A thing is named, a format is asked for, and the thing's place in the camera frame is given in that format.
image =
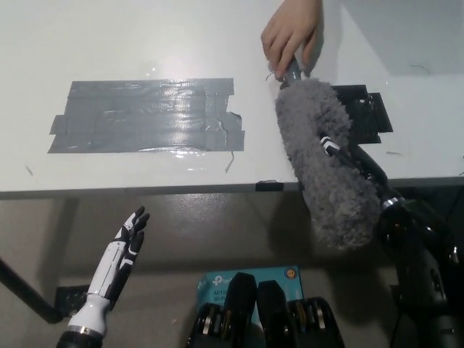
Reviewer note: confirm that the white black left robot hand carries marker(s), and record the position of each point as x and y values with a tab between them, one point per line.
112	272

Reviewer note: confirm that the bare person hand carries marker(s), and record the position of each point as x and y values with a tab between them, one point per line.
290	32

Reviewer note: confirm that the black metal table leg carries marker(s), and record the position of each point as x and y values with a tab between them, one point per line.
25	290

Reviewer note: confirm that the teal cardboard router box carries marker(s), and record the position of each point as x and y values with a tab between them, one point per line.
217	284

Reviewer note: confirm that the small black tape piece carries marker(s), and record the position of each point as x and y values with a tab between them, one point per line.
270	186

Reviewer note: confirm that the grey duct tape patch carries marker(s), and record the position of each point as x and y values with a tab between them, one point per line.
148	116

